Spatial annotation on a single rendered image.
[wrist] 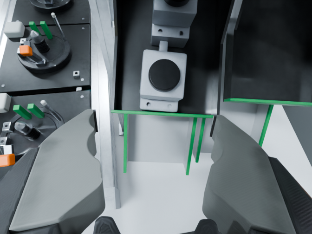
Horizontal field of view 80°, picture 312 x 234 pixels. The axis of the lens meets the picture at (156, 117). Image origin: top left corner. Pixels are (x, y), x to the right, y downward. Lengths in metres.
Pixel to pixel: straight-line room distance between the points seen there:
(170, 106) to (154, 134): 0.18
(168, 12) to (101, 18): 0.09
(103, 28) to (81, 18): 0.47
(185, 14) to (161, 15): 0.02
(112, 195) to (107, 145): 0.11
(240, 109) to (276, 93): 0.14
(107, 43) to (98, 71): 0.31
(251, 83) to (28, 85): 0.53
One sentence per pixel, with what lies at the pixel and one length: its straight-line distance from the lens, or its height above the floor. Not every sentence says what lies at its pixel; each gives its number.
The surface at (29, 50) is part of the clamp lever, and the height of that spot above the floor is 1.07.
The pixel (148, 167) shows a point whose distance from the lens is 0.56.
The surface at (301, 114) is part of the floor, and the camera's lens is 2.11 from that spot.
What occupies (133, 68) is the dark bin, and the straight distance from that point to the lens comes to 0.25.
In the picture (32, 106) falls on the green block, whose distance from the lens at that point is 0.48.
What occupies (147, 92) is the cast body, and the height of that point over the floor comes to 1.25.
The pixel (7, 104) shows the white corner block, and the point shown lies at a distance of 0.59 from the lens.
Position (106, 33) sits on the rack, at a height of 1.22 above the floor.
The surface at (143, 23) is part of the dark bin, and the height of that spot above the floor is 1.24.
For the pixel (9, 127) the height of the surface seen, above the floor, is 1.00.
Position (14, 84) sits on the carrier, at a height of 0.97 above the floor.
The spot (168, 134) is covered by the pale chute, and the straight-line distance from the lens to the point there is 0.40.
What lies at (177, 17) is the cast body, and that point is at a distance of 0.22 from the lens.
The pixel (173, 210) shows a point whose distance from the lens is 0.55.
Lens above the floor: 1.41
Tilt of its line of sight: 65 degrees down
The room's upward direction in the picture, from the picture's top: 10 degrees clockwise
